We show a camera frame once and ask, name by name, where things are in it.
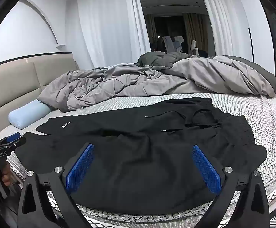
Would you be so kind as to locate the black pants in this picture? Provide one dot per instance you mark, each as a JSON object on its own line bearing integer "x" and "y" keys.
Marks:
{"x": 138, "y": 159}

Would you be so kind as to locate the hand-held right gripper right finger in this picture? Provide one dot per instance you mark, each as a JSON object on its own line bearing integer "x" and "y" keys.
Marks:
{"x": 205, "y": 168}

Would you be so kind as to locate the honeycomb patterned mattress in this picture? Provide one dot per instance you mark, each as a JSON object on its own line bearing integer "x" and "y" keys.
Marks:
{"x": 259, "y": 114}

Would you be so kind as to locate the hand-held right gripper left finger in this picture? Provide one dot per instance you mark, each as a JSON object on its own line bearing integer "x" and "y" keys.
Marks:
{"x": 79, "y": 167}

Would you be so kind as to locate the beige padded headboard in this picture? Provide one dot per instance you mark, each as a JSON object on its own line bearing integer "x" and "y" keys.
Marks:
{"x": 14, "y": 80}

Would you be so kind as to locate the dark grey pillow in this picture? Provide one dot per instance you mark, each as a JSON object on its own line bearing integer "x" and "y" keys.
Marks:
{"x": 161, "y": 58}

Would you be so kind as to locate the white wardrobe door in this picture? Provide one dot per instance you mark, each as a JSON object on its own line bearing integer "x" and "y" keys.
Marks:
{"x": 249, "y": 16}

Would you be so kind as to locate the grey duvet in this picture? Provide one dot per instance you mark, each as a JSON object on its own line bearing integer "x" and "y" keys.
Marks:
{"x": 128, "y": 83}

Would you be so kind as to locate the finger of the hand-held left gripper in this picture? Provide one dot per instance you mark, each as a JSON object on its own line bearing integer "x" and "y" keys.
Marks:
{"x": 19, "y": 142}
{"x": 11, "y": 136}

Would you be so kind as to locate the brown curtain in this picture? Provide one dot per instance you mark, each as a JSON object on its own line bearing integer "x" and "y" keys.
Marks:
{"x": 193, "y": 30}
{"x": 150, "y": 28}

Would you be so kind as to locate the clothes drying rack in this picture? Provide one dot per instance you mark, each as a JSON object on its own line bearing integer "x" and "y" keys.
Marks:
{"x": 172, "y": 43}

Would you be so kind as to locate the white curtain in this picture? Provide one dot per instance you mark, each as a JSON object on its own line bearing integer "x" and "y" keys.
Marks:
{"x": 216, "y": 16}
{"x": 109, "y": 23}

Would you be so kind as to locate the light blue pillow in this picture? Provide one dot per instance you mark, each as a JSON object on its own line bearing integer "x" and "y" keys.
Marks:
{"x": 28, "y": 114}

